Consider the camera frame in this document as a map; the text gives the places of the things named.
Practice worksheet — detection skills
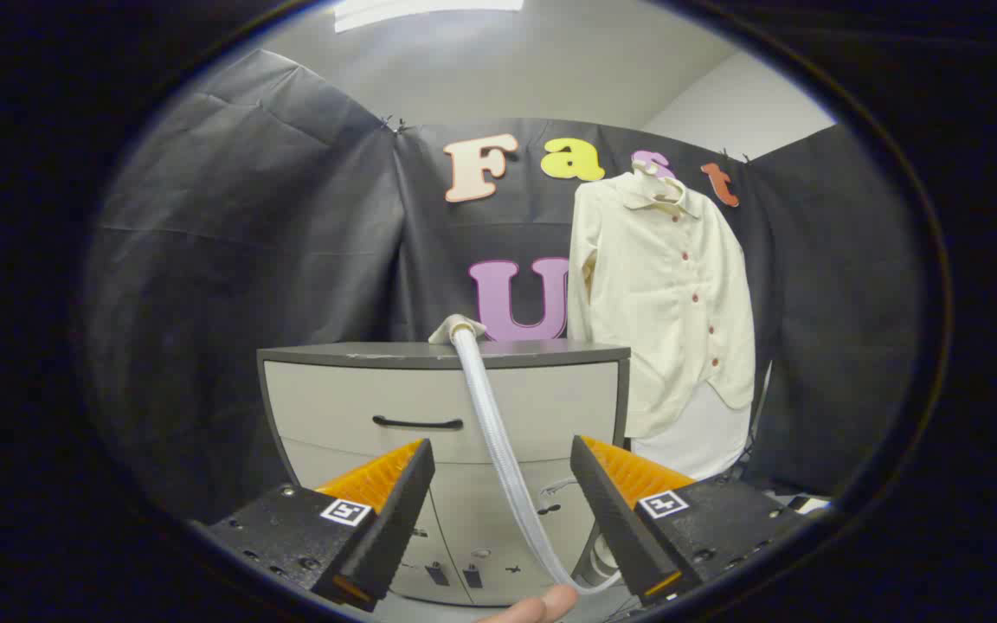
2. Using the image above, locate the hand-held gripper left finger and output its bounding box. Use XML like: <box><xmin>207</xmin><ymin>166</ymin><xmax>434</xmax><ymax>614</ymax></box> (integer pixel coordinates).
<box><xmin>191</xmin><ymin>438</ymin><xmax>437</xmax><ymax>613</ymax></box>

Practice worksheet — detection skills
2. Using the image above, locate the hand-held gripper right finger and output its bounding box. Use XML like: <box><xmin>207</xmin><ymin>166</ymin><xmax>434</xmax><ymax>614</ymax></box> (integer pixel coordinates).
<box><xmin>569</xmin><ymin>434</ymin><xmax>828</xmax><ymax>607</ymax></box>

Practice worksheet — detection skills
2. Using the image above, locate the white ribbed steamer hose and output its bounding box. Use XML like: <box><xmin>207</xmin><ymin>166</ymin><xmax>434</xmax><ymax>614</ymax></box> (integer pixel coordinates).
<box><xmin>451</xmin><ymin>327</ymin><xmax>622</xmax><ymax>596</ymax></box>

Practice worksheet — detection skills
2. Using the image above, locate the cream garment steamer head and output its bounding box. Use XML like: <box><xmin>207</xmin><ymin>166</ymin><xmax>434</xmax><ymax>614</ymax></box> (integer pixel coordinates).
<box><xmin>428</xmin><ymin>314</ymin><xmax>489</xmax><ymax>347</ymax></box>

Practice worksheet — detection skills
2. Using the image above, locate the cream button-up shirt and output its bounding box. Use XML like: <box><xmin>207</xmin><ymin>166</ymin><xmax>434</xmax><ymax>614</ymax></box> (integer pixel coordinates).
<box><xmin>566</xmin><ymin>169</ymin><xmax>757</xmax><ymax>440</ymax></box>

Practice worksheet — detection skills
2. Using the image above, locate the white board behind shirt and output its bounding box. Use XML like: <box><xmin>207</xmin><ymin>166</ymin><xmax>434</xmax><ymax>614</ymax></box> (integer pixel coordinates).
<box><xmin>628</xmin><ymin>362</ymin><xmax>772</xmax><ymax>482</ymax></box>

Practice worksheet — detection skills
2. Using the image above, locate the grey drawer cabinet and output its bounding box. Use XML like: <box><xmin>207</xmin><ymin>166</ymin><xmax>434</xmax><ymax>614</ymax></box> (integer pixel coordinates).
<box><xmin>256</xmin><ymin>340</ymin><xmax>632</xmax><ymax>607</ymax></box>

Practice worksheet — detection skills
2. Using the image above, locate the black backdrop cloth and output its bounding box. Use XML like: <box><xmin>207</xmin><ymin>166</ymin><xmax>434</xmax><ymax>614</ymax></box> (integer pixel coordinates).
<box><xmin>83</xmin><ymin>48</ymin><xmax>923</xmax><ymax>524</ymax></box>

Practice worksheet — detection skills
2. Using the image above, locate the ceiling light panel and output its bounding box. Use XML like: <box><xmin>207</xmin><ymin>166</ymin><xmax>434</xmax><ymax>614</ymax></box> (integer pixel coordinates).
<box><xmin>334</xmin><ymin>0</ymin><xmax>524</xmax><ymax>34</ymax></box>

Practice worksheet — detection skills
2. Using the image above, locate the black cabinet drawer handle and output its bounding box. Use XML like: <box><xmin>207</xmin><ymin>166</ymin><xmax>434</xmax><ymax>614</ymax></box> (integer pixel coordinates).
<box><xmin>372</xmin><ymin>415</ymin><xmax>465</xmax><ymax>431</ymax></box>

